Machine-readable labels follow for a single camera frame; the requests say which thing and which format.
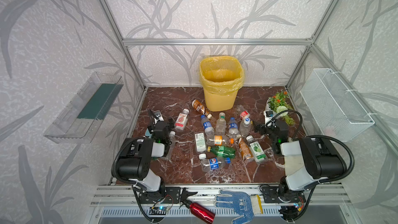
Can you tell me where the blue dotted work glove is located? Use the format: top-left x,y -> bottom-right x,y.
215,190 -> 255,224

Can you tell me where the flat green white label bottle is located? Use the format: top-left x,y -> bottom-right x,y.
194,132 -> 207,153

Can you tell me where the brown Nescafe coffee bottle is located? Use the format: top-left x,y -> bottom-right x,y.
192,100 -> 212,119

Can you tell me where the white ribbed flower pot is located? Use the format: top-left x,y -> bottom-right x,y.
263,99 -> 277,123

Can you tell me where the white wire mesh basket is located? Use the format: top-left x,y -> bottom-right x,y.
300,68 -> 375,142

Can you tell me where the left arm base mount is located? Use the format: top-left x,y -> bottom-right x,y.
138,186 -> 181,204

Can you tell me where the blue cap blue label bottle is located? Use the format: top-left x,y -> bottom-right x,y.
228,117 -> 239,139

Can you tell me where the orange label clear bottle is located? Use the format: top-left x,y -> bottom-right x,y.
206,135 -> 234,146

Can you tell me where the green plastic bottle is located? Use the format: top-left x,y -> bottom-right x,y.
207,146 -> 236,159

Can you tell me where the clear acrylic wall shelf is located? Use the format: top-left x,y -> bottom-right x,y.
44,72 -> 124,144

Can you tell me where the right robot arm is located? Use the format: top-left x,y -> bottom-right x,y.
254,119 -> 355,196

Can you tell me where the yellow ribbed trash bin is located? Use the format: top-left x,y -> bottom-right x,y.
199,56 -> 245,112

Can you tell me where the white cap green label bottle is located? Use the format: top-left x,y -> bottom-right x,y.
215,112 -> 227,136

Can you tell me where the orange brown tea bottle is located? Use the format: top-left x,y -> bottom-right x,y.
238,138 -> 254,163

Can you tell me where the blue cap Pepsi water bottle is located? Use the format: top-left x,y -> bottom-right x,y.
201,115 -> 215,135

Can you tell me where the red label clear bottle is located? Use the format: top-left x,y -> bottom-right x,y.
175,109 -> 190,132

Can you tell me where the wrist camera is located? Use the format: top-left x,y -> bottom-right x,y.
264,110 -> 274,126
152,111 -> 164,122

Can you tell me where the green circuit board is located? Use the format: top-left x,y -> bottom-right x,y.
149,205 -> 172,216

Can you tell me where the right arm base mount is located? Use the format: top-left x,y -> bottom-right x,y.
259,184 -> 306,204

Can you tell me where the lying Pepsi label bottle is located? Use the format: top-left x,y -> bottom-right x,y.
199,153 -> 231,172

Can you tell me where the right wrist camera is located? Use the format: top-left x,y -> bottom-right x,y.
264,110 -> 274,126

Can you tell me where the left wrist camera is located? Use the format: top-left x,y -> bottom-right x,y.
152,111 -> 164,122

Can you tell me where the beige cloth glove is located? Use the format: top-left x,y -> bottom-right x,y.
284,156 -> 304,176

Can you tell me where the red metal flask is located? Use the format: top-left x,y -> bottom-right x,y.
180,188 -> 215,224

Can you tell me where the yellow plastic bin liner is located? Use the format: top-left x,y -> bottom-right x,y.
199,56 -> 245,95

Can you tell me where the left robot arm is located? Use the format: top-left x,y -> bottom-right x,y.
112,110 -> 175,198

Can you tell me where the artificial flower plant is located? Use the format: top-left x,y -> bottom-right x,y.
267,90 -> 295,126

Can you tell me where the white blue cap clear bottle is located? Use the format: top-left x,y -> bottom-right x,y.
239,117 -> 252,138

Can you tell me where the lime label white bottle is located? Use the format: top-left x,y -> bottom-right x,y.
246,135 -> 267,163

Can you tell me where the yellow sponge pad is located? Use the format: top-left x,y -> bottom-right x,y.
250,195 -> 263,215

